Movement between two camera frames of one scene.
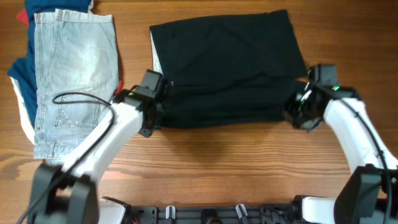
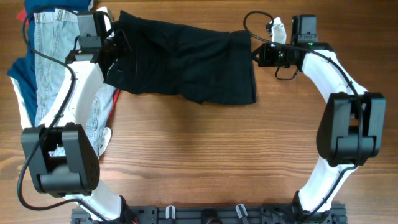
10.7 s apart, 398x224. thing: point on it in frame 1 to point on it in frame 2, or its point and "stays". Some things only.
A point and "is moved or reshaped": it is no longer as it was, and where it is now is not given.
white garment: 26,121 stays
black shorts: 236,70 is moved or reshaped
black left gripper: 147,129 to 125,47
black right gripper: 288,111 to 265,61
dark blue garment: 23,70 stays
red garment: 23,17 stays
